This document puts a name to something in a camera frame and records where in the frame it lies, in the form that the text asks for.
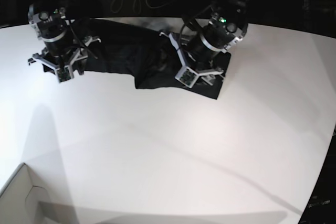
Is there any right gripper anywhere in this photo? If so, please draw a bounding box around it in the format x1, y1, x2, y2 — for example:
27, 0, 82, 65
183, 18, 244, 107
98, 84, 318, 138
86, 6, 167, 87
28, 36, 101, 77

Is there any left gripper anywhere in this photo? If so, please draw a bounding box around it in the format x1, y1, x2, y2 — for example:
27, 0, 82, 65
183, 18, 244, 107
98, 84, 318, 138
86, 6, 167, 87
159, 31, 224, 82

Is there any black long-sleeve t-shirt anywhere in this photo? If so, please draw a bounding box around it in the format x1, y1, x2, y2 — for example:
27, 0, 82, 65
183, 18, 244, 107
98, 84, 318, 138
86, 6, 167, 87
69, 19, 223, 99

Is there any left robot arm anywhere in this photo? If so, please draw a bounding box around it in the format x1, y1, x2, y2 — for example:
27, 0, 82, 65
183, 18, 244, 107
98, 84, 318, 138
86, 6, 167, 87
160, 0, 250, 88

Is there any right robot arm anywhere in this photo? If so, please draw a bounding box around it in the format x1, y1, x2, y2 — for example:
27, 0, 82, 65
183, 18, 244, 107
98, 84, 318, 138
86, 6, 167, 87
27, 0, 101, 83

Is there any white cardboard box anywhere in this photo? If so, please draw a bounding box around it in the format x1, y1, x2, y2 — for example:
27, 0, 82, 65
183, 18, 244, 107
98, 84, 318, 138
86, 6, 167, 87
0, 163, 79, 224

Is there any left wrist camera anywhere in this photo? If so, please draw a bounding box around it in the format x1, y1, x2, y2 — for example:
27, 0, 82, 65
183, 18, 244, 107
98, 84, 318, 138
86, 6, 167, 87
175, 66, 199, 88

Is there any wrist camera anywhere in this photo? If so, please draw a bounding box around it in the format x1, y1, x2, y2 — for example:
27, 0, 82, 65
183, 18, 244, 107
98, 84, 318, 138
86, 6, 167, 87
175, 66, 199, 88
55, 65, 74, 83

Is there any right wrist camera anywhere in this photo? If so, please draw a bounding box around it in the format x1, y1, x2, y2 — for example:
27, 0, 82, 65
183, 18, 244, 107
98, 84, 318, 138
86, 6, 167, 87
55, 65, 74, 83

